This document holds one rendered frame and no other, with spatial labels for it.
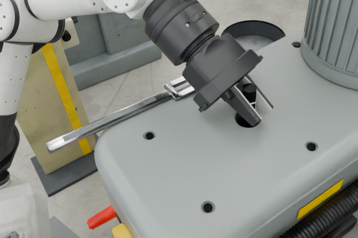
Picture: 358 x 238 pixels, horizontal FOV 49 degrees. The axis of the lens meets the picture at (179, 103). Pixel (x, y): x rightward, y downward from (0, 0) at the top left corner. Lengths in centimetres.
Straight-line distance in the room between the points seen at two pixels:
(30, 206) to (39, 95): 173
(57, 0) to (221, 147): 35
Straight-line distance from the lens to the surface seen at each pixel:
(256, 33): 317
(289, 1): 462
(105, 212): 73
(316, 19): 64
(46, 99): 261
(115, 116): 60
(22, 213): 89
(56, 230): 232
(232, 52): 56
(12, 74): 79
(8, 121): 83
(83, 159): 303
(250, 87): 55
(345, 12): 60
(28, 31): 73
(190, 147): 55
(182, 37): 53
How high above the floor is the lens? 232
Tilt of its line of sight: 45 degrees down
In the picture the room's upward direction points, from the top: 6 degrees counter-clockwise
